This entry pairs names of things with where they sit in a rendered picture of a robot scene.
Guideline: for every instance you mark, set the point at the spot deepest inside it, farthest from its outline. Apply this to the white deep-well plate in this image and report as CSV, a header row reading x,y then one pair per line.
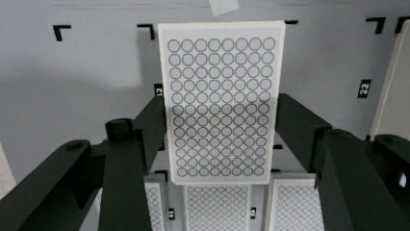
x,y
393,112

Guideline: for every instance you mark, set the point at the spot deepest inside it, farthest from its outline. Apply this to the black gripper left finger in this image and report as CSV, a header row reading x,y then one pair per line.
x,y
47,199

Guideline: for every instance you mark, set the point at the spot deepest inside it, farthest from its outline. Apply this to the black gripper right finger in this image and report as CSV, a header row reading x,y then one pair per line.
x,y
350,173

